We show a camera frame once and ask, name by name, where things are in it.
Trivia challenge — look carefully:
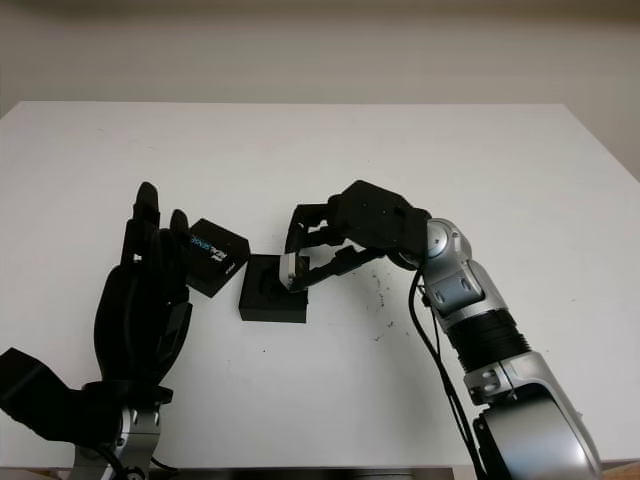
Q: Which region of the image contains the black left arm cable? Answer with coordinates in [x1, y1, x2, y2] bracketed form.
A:
[93, 443, 180, 475]

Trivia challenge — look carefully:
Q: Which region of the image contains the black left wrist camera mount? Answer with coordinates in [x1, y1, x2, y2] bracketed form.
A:
[0, 346, 174, 447]

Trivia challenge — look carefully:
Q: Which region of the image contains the black RealSense box lid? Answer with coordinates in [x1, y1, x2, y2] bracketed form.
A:
[184, 216, 252, 300]

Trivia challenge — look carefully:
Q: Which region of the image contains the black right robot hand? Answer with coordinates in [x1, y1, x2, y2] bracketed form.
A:
[281, 180, 434, 294]

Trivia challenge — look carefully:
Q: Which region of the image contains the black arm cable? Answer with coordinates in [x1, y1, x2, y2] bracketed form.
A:
[93, 443, 180, 475]
[406, 268, 490, 480]

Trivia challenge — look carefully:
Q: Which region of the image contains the black box base with foam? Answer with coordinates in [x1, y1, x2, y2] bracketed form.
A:
[238, 254, 311, 324]

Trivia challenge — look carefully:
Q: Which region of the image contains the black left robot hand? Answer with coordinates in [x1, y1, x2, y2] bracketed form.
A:
[91, 181, 194, 387]

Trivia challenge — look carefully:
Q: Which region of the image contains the small silver depth camera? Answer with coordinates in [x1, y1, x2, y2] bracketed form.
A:
[275, 251, 312, 293]

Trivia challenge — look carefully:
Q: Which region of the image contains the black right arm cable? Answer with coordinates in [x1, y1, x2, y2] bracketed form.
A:
[406, 268, 490, 480]

